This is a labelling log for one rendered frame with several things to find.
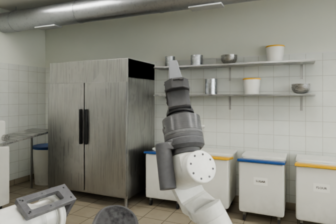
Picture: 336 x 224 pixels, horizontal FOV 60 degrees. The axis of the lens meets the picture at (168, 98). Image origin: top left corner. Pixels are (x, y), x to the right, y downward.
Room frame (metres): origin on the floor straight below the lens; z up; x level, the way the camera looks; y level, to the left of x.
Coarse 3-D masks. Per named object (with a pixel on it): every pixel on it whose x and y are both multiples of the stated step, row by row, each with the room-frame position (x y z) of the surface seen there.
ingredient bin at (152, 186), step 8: (144, 152) 4.02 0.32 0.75; (152, 152) 3.98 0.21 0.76; (152, 160) 4.01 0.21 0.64; (152, 168) 4.01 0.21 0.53; (152, 176) 4.01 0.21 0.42; (152, 184) 4.01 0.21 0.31; (152, 192) 4.01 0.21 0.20; (160, 192) 3.97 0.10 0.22; (168, 192) 3.93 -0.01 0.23; (176, 200) 3.89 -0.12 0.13; (176, 208) 3.93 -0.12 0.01
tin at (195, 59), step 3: (195, 54) 4.20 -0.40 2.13; (198, 54) 4.20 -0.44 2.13; (192, 57) 4.23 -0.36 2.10; (195, 57) 4.21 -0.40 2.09; (198, 57) 4.21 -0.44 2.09; (201, 57) 4.24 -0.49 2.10; (192, 60) 4.23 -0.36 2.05; (195, 60) 4.21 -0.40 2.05; (198, 60) 4.21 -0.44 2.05; (201, 60) 4.24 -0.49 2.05; (192, 63) 4.23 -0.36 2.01; (195, 63) 4.21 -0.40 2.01; (198, 63) 4.21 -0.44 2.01; (201, 63) 4.24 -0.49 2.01
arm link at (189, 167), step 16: (160, 144) 0.61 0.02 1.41; (176, 144) 0.61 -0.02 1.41; (192, 144) 0.61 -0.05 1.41; (160, 160) 0.60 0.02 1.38; (176, 160) 0.61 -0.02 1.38; (192, 160) 0.57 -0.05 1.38; (208, 160) 0.58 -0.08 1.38; (160, 176) 0.59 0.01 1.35; (176, 176) 0.61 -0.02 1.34; (192, 176) 0.56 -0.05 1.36; (208, 176) 0.57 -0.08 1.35
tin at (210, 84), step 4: (208, 80) 4.13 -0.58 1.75; (212, 80) 4.12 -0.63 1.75; (216, 80) 4.16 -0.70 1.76; (208, 84) 4.13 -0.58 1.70; (212, 84) 4.12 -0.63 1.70; (216, 84) 4.16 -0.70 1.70; (208, 88) 4.13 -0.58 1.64; (212, 88) 4.12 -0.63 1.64; (216, 88) 4.16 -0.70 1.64; (208, 92) 4.13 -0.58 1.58; (212, 92) 4.12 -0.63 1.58; (216, 92) 4.16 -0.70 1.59
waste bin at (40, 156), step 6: (36, 144) 5.30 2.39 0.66; (42, 144) 5.30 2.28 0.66; (36, 150) 5.00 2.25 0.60; (42, 150) 4.98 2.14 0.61; (36, 156) 5.00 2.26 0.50; (42, 156) 4.98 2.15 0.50; (36, 162) 5.01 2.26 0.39; (42, 162) 4.99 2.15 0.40; (36, 168) 5.02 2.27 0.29; (42, 168) 5.00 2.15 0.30; (36, 174) 5.04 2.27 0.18; (42, 174) 5.00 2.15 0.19; (36, 180) 5.05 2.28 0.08; (42, 180) 5.01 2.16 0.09
